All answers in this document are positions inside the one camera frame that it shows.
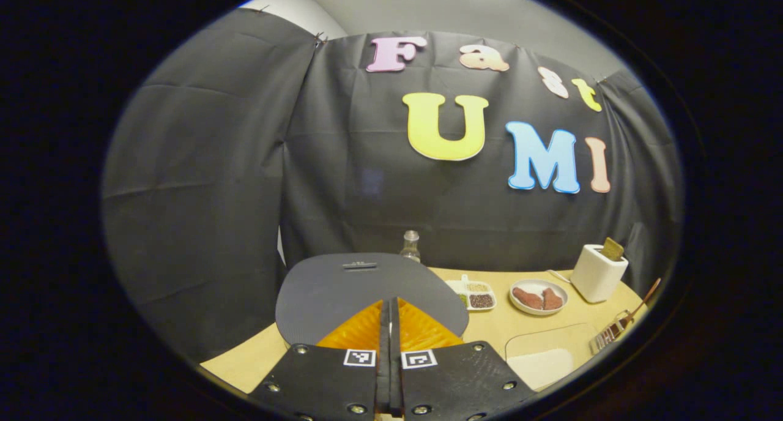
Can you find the white divided condiment dish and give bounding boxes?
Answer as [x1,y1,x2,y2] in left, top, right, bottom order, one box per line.
[445,275,497,312]

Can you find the brown wooden spoon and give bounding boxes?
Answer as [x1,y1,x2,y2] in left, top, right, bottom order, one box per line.
[612,278,662,336]

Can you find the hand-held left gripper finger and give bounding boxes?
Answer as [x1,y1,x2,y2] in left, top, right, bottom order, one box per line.
[248,297,392,421]
[390,297,538,421]

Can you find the small glass bottle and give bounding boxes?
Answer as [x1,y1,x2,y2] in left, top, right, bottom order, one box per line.
[400,230,421,264]

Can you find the black silver rice cooker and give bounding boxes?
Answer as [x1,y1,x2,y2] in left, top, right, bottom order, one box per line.
[275,253,470,348]

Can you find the black backdrop cloth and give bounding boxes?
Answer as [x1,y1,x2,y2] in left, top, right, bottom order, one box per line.
[101,8,683,363]

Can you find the white toaster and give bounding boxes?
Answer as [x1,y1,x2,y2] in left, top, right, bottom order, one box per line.
[570,244,629,304]

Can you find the clear plastic rice box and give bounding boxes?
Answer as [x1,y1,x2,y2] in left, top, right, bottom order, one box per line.
[505,322,603,392]

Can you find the white round plate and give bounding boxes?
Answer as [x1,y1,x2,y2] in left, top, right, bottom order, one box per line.
[509,278,569,316]

